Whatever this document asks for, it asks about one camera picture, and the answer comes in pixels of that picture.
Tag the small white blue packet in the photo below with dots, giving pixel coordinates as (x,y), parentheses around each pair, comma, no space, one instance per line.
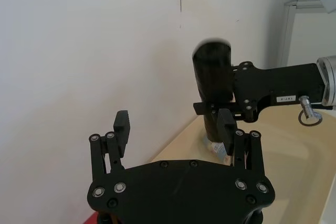
(219,149)

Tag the red object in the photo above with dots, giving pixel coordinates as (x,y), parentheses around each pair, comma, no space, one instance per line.
(90,219)

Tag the white cabinet frame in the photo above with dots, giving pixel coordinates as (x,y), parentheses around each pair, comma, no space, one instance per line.
(302,35)

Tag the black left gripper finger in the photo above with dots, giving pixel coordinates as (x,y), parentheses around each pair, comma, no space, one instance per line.
(121,132)

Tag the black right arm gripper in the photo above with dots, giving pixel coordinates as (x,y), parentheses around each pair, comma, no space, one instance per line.
(278,85)

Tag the black cylinder bottle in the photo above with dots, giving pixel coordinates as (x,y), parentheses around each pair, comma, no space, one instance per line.
(212,77)

